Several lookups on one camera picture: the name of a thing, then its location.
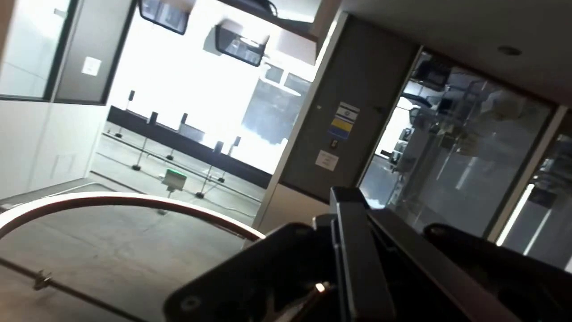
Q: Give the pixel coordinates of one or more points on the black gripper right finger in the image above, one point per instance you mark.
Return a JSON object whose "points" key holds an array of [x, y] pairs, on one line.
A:
{"points": [[475, 301]]}

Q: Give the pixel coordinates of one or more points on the glass door with frame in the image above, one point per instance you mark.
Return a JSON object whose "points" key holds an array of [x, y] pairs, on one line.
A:
{"points": [[453, 147]]}

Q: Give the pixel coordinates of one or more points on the dark balcony ledge railing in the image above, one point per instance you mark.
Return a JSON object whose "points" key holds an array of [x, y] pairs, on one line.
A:
{"points": [[187, 140]]}

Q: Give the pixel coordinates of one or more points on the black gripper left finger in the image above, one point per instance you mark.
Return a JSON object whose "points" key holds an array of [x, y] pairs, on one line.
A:
{"points": [[362, 281]]}

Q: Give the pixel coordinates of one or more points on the dark wall panel with signs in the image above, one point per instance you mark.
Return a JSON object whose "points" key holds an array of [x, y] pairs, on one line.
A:
{"points": [[360, 84]]}

